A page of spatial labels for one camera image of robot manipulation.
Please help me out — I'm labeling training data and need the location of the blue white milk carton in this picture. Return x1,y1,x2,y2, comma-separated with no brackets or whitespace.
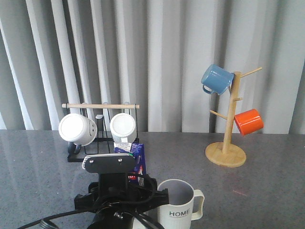
114,142,146,175

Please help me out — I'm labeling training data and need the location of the grey pleated curtain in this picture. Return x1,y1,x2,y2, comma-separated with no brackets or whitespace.
0,0,305,134

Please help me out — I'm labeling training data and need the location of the white HOME mug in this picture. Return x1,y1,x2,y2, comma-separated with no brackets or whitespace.
157,179,205,229

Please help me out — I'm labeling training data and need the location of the orange enamel mug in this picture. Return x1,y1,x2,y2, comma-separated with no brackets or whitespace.
234,109,264,136

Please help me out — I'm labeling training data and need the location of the black wire mug rack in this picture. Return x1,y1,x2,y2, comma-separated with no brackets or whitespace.
61,103,140,163

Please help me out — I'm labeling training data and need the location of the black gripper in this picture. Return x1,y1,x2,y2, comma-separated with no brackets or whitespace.
74,173,169,229

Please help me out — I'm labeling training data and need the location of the white ribbed mug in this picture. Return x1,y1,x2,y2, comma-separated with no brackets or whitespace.
110,113,136,143

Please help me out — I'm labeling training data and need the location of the blue enamel mug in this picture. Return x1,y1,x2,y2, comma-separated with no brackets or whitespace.
201,64,234,95

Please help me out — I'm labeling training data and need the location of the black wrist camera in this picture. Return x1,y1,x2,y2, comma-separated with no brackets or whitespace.
81,153,136,174

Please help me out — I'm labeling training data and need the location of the black cable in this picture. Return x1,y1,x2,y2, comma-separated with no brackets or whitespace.
16,174,165,229

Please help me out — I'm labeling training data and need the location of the white smiley face mug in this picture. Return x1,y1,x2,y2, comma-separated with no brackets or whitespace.
58,114,98,146

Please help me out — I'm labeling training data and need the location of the wooden mug tree stand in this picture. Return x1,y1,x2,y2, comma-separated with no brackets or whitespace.
205,67,262,167

